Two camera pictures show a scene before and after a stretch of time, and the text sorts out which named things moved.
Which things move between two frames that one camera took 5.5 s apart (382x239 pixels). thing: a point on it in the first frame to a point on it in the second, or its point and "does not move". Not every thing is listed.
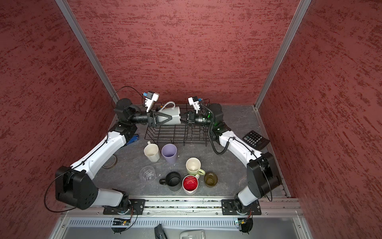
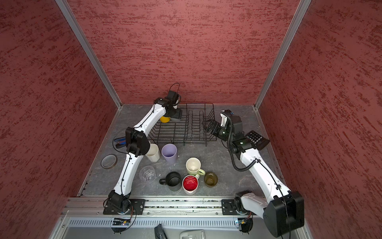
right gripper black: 192,115 to 217,126
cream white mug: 151,151 does not move
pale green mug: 193,166 does not move
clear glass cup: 147,174 does not move
